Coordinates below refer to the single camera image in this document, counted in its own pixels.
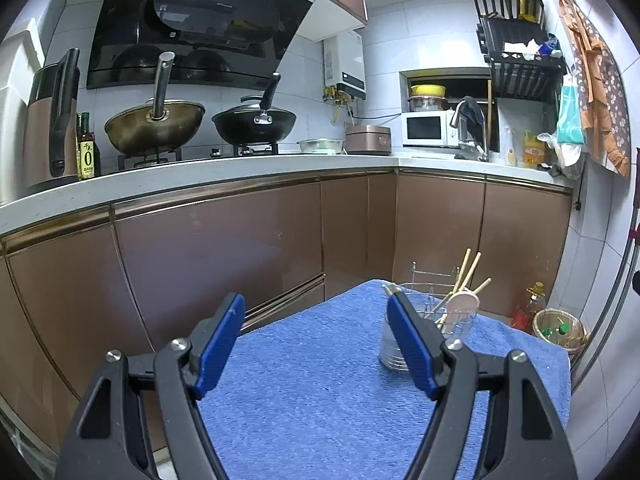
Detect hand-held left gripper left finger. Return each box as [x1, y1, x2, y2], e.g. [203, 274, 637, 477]
[55, 292, 247, 480]

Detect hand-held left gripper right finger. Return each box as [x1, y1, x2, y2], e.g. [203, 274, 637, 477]
[386, 292, 581, 480]

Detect clear wire utensil holder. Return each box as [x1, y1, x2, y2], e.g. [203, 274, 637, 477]
[378, 260, 478, 372]

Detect white ceramic spoon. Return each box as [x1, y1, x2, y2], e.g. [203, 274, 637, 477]
[446, 290, 481, 333]

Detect brown base cabinets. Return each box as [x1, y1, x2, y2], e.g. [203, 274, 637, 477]
[0, 167, 573, 461]

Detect blue towel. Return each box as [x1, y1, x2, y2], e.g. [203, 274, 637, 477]
[200, 279, 572, 480]

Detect cooking oil bottle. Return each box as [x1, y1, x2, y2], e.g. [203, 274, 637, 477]
[511, 281, 547, 333]

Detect beige trash bin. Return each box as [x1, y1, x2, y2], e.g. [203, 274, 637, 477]
[531, 308, 591, 356]

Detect white kitchen countertop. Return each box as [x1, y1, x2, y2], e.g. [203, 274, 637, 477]
[0, 152, 576, 236]

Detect gas stove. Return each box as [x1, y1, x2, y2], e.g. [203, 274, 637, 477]
[117, 142, 281, 171]

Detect rose gold rice cooker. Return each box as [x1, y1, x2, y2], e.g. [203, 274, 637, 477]
[344, 122, 392, 156]

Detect black wok with lid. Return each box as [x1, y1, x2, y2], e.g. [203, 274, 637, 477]
[211, 72, 297, 146]

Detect white microwave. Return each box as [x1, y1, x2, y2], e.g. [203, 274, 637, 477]
[402, 110, 461, 148]

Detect metal bowl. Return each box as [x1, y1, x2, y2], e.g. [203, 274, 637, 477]
[297, 138, 346, 155]

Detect metal faucet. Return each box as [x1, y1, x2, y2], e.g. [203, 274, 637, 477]
[448, 96, 491, 162]

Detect brass wok with lid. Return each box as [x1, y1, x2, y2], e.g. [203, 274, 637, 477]
[104, 51, 207, 156]

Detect dark sauce bottle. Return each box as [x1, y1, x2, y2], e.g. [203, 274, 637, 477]
[77, 112, 102, 181]

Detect yellow detergent bottle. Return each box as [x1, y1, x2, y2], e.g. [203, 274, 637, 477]
[522, 130, 548, 169]

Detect white plastic bag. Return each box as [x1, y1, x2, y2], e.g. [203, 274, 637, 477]
[537, 132, 586, 181]

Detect brass gas pipes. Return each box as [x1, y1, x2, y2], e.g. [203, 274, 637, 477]
[322, 85, 356, 126]

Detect brown thermos kettle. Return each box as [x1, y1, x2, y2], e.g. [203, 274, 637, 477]
[22, 48, 82, 191]

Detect teal plastic bag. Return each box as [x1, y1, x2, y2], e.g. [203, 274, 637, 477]
[556, 74, 587, 145]

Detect black dish rack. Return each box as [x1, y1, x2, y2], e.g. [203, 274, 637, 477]
[470, 0, 568, 101]

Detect white water heater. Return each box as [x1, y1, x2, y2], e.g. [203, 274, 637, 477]
[322, 29, 368, 101]

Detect white appliance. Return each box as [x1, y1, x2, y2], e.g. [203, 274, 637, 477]
[0, 17, 46, 206]

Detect floral brown apron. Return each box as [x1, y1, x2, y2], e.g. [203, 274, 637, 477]
[552, 0, 632, 178]

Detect white cloth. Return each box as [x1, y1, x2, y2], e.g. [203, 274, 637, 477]
[502, 37, 541, 58]

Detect black range hood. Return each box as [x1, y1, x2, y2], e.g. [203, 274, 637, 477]
[86, 0, 321, 91]

